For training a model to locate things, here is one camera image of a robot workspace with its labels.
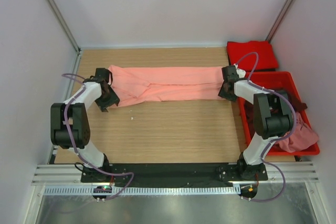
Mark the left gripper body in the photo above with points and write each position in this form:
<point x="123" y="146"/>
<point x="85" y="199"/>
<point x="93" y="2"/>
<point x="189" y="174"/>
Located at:
<point x="100" y="100"/>

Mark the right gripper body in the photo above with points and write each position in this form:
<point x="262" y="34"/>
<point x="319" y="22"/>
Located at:
<point x="227" y="95"/>

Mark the salmon pink t shirt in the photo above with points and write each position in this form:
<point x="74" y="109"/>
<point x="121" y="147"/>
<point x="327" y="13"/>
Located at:
<point x="158" y="84"/>

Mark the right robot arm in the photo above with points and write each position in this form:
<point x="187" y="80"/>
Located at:
<point x="274" y="118"/>

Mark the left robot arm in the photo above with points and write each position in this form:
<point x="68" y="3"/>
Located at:
<point x="69" y="124"/>

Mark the dark maroon t shirt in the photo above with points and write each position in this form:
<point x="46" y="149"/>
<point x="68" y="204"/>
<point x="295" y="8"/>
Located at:
<point x="295" y="102"/>

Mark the folded red t shirt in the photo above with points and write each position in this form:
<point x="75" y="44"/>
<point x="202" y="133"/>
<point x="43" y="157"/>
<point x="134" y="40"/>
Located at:
<point x="245" y="55"/>

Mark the dusty pink t shirt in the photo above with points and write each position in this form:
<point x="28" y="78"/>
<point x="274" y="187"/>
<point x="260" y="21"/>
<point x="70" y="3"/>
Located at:
<point x="302" y="138"/>

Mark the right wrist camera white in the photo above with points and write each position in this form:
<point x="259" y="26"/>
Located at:
<point x="241" y="73"/>

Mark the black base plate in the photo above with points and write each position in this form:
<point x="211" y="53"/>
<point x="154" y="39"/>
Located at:
<point x="189" y="175"/>

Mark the aluminium frame rail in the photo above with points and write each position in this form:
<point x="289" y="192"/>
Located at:
<point x="294" y="172"/>

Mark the slotted cable duct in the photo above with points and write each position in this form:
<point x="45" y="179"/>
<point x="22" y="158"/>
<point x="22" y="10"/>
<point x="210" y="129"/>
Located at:
<point x="134" y="191"/>

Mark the right corner aluminium post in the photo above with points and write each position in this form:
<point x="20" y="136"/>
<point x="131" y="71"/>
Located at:
<point x="279" y="19"/>

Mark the corner aluminium post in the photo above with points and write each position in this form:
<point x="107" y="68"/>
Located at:
<point x="279" y="19"/>
<point x="60" y="19"/>

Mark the left corner aluminium post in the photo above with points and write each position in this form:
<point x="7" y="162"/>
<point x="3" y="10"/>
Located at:
<point x="60" y="19"/>

